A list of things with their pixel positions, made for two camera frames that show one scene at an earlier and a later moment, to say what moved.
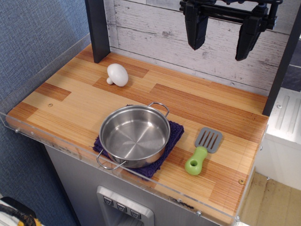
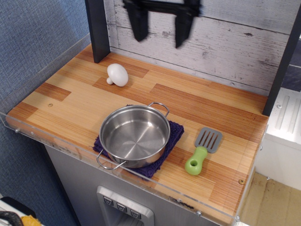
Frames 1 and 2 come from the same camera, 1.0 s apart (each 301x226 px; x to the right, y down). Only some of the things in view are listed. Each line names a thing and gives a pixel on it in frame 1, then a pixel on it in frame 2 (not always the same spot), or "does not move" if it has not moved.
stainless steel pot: x=137 y=135 does not move
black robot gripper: x=253 y=13 → x=138 y=12
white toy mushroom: x=117 y=75 does not move
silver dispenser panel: x=116 y=210 does not move
